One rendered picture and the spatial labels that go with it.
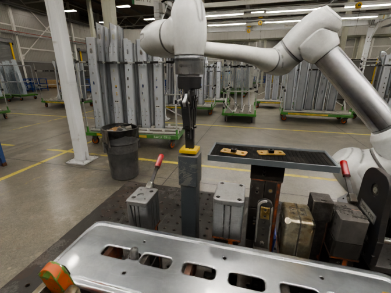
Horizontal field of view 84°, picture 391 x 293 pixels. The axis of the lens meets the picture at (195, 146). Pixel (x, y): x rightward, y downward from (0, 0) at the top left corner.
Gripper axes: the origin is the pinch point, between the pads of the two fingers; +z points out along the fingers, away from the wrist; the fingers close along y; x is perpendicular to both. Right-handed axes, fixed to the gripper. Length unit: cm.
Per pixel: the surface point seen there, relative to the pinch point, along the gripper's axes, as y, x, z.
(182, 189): 2.9, -1.9, 18.5
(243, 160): 6.9, 18.6, 3.7
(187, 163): 3.5, -0.1, 7.8
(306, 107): -673, 184, 80
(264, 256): 26.0, 25.4, 19.5
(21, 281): 28, -55, 49
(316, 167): 6.9, 38.3, 3.7
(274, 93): -924, 107, 63
